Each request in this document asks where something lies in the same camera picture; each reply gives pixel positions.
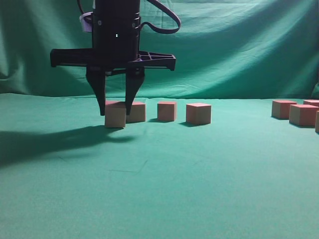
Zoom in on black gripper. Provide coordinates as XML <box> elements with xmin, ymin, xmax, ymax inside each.
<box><xmin>50</xmin><ymin>0</ymin><xmax>176</xmax><ymax>116</ymax></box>

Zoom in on pink cube placed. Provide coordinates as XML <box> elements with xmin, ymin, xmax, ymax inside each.
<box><xmin>105</xmin><ymin>101</ymin><xmax>126</xmax><ymax>128</ymax></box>
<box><xmin>158</xmin><ymin>102</ymin><xmax>177</xmax><ymax>121</ymax></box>
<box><xmin>186</xmin><ymin>103</ymin><xmax>211</xmax><ymax>125</ymax></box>
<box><xmin>126</xmin><ymin>102</ymin><xmax>146</xmax><ymax>123</ymax></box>

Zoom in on pink cube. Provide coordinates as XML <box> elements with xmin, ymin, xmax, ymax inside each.
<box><xmin>315</xmin><ymin>111</ymin><xmax>319</xmax><ymax>134</ymax></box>
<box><xmin>303</xmin><ymin>100</ymin><xmax>319</xmax><ymax>107</ymax></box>
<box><xmin>289</xmin><ymin>105</ymin><xmax>319</xmax><ymax>127</ymax></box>
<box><xmin>271</xmin><ymin>100</ymin><xmax>297</xmax><ymax>120</ymax></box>

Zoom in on green cloth backdrop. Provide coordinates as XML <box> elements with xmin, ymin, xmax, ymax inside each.
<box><xmin>0</xmin><ymin>0</ymin><xmax>319</xmax><ymax>239</ymax></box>

